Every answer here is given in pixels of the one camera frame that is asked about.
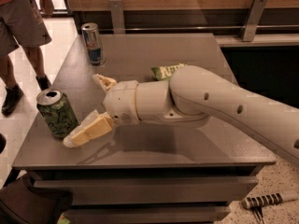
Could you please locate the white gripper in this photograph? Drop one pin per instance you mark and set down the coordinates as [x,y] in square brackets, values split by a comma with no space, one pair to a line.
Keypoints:
[121,103]

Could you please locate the green La Croix can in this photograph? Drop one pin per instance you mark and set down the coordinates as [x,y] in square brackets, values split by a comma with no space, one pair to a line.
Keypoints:
[54,107]

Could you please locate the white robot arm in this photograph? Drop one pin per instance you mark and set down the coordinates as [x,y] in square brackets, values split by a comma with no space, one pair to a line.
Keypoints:
[190,97]

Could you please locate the silver blue energy drink can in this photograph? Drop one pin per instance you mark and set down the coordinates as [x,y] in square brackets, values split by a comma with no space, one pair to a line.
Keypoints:
[93,43]

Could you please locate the person's hand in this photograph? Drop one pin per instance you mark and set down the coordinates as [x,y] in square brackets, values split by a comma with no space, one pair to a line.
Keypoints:
[47,7]

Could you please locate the green Kettle chips bag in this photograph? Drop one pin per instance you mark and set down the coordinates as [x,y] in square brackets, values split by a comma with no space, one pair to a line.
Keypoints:
[165,72]

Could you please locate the upper grey drawer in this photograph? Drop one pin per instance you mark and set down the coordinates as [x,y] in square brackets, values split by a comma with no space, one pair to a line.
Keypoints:
[154,190]

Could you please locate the grey drawer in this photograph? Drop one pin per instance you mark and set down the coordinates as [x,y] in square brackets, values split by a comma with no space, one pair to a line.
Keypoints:
[151,215]
[154,190]

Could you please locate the lower grey drawer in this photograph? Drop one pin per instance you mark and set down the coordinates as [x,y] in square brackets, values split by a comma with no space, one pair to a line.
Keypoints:
[151,215]

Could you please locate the person in grey shorts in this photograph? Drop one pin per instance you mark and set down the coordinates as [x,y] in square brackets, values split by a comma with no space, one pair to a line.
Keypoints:
[21,25]

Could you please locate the dark brown bag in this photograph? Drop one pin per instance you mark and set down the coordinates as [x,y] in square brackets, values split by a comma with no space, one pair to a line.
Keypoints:
[22,203]

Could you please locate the horizontal metal rail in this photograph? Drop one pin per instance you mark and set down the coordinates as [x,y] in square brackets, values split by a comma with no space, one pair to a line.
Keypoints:
[219,30]

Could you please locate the left metal wall bracket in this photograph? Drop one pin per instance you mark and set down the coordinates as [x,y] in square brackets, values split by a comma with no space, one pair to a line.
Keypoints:
[117,16]

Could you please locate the metal wall bracket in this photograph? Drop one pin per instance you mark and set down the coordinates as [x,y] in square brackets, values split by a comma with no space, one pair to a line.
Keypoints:
[117,16]
[248,31]

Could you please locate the right metal wall bracket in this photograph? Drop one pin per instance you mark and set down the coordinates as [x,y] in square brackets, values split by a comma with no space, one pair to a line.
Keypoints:
[248,31]

